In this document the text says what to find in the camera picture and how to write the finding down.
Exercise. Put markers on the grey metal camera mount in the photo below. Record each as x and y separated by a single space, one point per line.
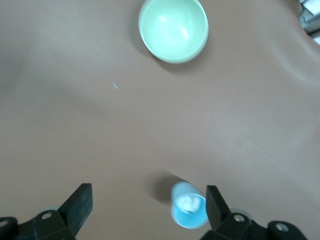
311 20

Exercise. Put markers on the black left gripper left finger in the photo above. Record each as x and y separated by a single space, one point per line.
73 212

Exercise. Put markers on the pale green bowl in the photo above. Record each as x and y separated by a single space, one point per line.
173 30

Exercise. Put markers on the blue plastic cup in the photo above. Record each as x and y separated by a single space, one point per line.
187 215

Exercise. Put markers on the small white crumb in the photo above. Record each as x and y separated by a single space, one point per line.
115 86

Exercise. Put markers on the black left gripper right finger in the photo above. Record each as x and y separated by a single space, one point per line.
220 217

